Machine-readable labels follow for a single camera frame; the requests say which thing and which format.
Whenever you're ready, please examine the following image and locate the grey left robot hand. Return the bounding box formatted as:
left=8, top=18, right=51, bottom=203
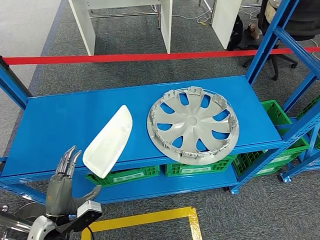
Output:
left=45, top=145, right=102, bottom=218

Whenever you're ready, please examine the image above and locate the white plastic car part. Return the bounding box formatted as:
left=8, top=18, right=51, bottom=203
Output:
left=82, top=104, right=134, bottom=179

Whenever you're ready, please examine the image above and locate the blue metal shelf rack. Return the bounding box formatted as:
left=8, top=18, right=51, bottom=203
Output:
left=277, top=122, right=320, bottom=184
left=0, top=0, right=320, bottom=220

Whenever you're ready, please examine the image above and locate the green plastic crate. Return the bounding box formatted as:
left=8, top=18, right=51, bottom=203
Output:
left=254, top=164, right=285, bottom=177
left=164, top=154, right=238, bottom=178
left=232, top=99, right=311, bottom=176
left=85, top=165, right=161, bottom=189
left=297, top=95, right=320, bottom=151

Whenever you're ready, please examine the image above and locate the red barrier belt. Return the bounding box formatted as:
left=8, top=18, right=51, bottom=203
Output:
left=2, top=46, right=320, bottom=66

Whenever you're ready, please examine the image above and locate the grey wheel hubcap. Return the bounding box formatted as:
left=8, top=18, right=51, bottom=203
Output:
left=146, top=86, right=240, bottom=166

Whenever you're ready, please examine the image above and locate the white desk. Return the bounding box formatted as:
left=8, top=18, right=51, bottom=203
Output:
left=69, top=0, right=173, bottom=57
left=198, top=0, right=262, bottom=51

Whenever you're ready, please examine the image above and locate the black bag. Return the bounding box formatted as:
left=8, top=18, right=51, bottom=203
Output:
left=227, top=14, right=245, bottom=52

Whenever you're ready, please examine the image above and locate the black office chair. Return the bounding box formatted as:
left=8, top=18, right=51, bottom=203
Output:
left=243, top=0, right=320, bottom=81

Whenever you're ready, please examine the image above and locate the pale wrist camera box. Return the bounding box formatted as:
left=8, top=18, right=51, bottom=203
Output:
left=75, top=200, right=103, bottom=220

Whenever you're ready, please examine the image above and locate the white floor cable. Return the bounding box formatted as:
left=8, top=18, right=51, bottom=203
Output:
left=172, top=9, right=213, bottom=26

